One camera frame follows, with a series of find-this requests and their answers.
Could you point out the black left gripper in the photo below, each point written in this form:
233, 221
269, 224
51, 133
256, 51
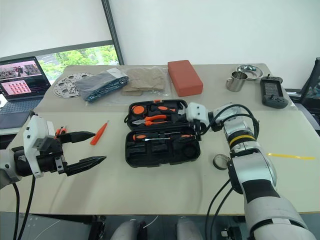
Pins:
50, 161

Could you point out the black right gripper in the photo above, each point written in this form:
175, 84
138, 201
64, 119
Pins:
198, 128

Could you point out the orange test pen screwdriver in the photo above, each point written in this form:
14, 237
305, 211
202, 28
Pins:
98, 136

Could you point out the black electrical tape roll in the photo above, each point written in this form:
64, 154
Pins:
216, 163

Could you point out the black plastic tool case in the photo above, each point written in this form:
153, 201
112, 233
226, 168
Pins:
162, 157

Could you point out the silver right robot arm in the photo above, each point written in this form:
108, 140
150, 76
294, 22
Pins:
257, 170

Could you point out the red brick block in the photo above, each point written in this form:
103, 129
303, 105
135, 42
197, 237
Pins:
183, 77

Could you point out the stainless steel cup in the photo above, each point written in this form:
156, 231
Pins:
233, 85

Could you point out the orange black tape measure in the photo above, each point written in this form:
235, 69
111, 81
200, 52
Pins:
138, 110

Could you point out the perforated round metal plate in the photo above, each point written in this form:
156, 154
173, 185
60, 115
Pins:
62, 87

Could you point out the dark blue bagged cloth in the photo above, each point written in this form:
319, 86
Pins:
100, 83

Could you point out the beige bagged cloth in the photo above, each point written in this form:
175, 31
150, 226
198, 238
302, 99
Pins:
145, 80

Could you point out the stainless steel bowl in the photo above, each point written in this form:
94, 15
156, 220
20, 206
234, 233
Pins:
255, 71

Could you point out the black handheld game console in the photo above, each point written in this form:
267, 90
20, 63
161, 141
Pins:
272, 92

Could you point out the grey rounded shape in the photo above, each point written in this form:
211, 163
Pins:
127, 231
188, 230

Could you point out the dark grey laptop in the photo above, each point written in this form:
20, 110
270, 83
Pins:
22, 75

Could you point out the yellow tape strip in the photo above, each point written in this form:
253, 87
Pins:
291, 156

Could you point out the black office chair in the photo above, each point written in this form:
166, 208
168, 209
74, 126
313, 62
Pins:
311, 92

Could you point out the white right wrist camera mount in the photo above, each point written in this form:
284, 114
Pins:
197, 112

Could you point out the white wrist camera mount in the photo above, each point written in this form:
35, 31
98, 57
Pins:
35, 130
197, 112

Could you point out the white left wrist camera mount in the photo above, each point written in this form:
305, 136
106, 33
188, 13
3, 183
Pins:
35, 130

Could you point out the dark grey window frame post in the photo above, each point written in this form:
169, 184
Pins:
112, 30

